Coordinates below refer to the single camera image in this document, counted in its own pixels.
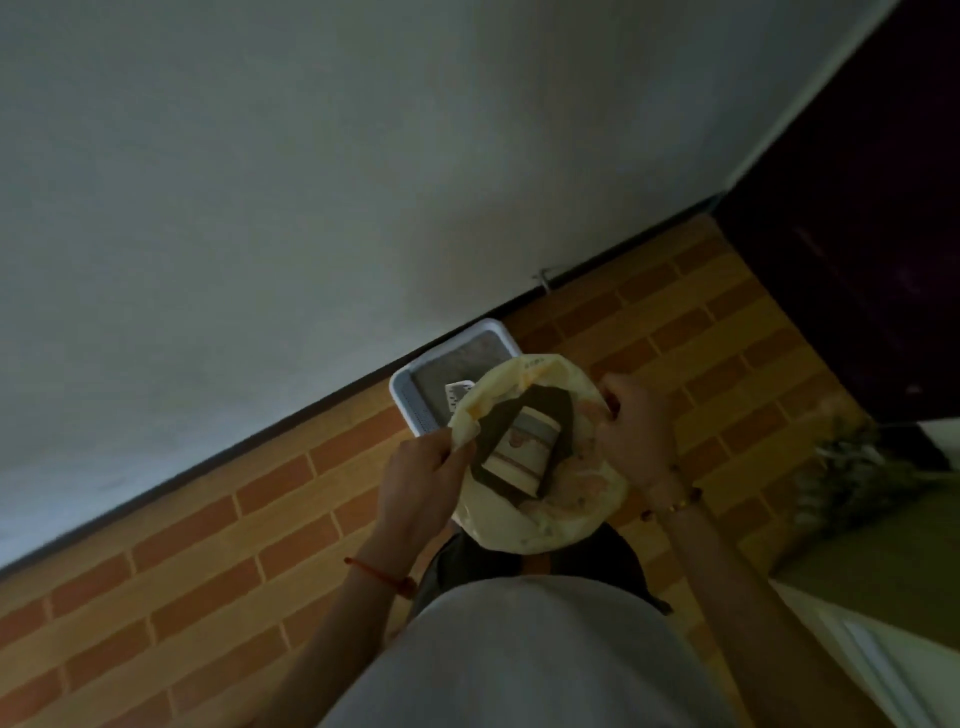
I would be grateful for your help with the yellow plastic bag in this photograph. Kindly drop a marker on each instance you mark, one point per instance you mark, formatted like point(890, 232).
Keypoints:
point(555, 517)

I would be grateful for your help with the white paper scrap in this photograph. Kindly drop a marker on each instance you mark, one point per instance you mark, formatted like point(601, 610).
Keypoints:
point(456, 394)

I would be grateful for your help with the person's left fingers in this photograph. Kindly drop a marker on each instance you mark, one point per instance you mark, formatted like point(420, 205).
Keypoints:
point(456, 452)

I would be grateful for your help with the person's right hand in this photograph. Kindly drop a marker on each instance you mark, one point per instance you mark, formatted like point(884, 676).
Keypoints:
point(641, 435)

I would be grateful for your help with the dried plant bunch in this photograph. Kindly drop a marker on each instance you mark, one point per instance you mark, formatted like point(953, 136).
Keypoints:
point(855, 472)

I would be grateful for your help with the striped paper cup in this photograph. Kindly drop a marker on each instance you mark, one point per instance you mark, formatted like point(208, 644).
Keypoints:
point(521, 450)

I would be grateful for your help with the white plastic waste basket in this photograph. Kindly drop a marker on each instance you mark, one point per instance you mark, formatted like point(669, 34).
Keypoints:
point(405, 390)

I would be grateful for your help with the person's left forearm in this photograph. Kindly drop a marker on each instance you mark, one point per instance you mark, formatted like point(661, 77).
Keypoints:
point(337, 637)

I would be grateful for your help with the dark wooden door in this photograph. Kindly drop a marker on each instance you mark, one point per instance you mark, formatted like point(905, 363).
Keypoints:
point(855, 225)

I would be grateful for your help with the white cabinet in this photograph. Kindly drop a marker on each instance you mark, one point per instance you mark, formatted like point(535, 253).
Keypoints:
point(877, 667)

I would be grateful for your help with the person's left hand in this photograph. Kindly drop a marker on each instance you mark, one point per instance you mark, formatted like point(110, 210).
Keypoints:
point(412, 491)

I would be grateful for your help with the small metal wall hook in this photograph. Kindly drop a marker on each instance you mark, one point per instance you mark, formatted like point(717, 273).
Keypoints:
point(545, 280)

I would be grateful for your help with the person's right fingers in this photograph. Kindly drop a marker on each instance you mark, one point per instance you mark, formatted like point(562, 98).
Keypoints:
point(611, 394)

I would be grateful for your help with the green mat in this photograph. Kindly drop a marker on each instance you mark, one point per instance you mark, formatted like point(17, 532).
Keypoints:
point(892, 570)

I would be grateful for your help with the dark cardboard piece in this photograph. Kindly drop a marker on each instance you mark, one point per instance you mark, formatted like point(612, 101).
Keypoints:
point(559, 409)

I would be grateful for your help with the person's right forearm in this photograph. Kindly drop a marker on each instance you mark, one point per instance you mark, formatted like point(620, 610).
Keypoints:
point(742, 607)

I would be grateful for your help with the dark shorts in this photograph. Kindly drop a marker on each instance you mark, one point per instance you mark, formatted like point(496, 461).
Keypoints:
point(615, 559)

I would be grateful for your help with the white shirt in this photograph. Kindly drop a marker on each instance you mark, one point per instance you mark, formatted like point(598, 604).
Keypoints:
point(532, 660)

